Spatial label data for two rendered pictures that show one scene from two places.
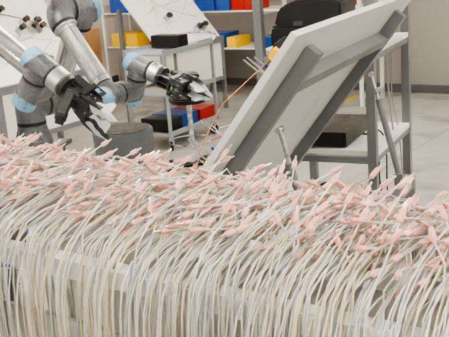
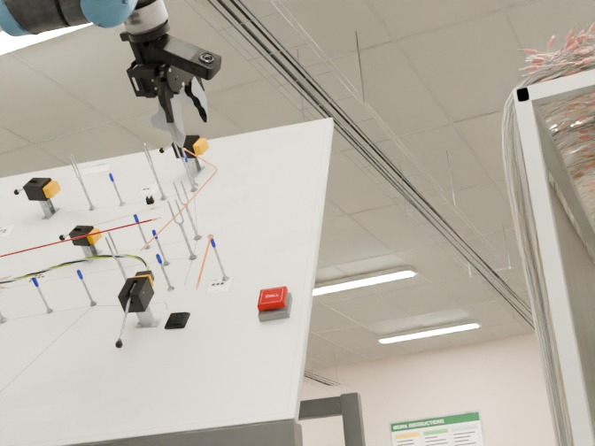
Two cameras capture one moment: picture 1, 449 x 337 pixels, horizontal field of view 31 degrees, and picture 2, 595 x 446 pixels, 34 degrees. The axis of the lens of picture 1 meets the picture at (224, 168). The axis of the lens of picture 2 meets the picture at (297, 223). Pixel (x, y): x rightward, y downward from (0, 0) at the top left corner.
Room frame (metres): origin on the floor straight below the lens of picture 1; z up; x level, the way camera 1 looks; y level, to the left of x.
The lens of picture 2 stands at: (2.49, 1.85, 0.65)
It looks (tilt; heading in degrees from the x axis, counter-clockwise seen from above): 20 degrees up; 256
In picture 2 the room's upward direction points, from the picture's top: 5 degrees counter-clockwise
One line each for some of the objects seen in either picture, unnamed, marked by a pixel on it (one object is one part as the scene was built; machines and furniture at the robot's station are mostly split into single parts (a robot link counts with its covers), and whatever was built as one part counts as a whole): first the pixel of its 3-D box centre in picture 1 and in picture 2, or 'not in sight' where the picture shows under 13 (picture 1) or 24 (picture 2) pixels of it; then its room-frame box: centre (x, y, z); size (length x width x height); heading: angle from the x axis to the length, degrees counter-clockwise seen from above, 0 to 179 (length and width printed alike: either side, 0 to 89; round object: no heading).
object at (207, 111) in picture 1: (176, 87); not in sight; (8.18, 0.42, 0.54); 0.99 x 0.50 x 1.08; 146
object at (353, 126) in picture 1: (321, 129); not in sight; (3.37, -0.43, 1.09); 0.35 x 0.33 x 0.07; 153
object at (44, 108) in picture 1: (30, 103); not in sight; (3.21, 0.75, 1.33); 0.13 x 0.12 x 0.14; 141
